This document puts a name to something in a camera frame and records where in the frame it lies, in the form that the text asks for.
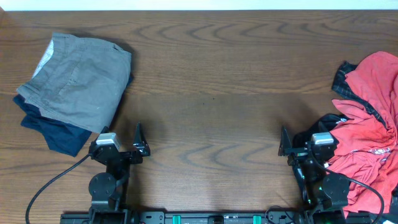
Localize folded grey shorts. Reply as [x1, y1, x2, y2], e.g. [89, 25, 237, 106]
[17, 33, 132, 133]

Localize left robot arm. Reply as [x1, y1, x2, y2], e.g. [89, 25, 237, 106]
[88, 123, 150, 224]

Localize folded navy blue garment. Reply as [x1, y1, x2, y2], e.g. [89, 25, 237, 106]
[14, 73, 132, 157]

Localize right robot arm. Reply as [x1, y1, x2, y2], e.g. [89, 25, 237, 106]
[278, 126, 350, 223]

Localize black mounting rail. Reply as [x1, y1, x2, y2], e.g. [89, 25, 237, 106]
[60, 210, 398, 224]

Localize black patterned garment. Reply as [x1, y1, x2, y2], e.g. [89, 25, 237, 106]
[293, 62, 386, 147]

